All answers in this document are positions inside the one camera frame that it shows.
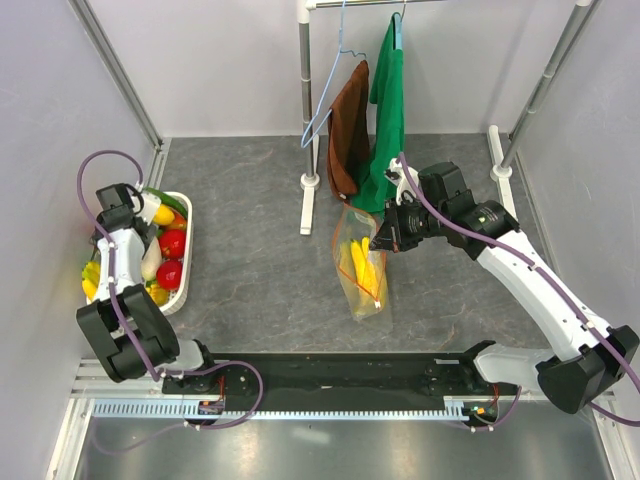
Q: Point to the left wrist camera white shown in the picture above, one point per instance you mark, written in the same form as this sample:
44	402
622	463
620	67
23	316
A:
145	205

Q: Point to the green chili pepper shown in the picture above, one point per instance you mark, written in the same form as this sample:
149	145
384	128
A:
169	201

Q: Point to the blue hanger under shirt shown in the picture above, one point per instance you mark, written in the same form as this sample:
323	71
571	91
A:
397	26

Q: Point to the yellow mango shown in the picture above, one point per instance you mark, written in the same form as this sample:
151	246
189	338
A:
164	216

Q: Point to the white radish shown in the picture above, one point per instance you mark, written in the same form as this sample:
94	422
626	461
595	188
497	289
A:
151	261

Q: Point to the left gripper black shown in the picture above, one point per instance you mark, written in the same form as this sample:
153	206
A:
151	228

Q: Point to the green t-shirt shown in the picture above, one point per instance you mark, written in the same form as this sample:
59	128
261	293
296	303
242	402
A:
387	94

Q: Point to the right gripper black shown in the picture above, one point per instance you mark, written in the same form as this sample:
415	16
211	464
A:
392	237

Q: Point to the light blue wire hanger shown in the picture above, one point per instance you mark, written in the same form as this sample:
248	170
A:
310	132

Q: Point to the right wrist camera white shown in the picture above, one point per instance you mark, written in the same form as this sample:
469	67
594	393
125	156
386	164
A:
395	174

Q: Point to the white plastic basket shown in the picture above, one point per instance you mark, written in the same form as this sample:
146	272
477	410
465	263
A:
182	280

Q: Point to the brown towel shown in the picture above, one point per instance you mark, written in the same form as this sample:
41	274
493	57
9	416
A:
348	139

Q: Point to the metal clothes rack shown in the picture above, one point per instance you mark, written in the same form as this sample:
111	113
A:
502	158

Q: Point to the yellow banana bunch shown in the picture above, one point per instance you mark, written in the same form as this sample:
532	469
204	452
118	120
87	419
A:
90	279
363	278

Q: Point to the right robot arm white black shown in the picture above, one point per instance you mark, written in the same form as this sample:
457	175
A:
586	355

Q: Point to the yellow corn cob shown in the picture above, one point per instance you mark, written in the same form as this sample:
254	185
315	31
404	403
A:
159	295

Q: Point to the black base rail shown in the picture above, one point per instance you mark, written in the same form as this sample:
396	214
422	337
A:
339	382

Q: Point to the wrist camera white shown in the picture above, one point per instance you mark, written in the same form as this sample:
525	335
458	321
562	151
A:
395	174
145	205

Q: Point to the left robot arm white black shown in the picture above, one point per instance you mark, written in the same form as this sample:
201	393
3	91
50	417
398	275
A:
126	330

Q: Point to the clear zip top bag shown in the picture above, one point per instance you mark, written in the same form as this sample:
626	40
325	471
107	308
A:
355	224

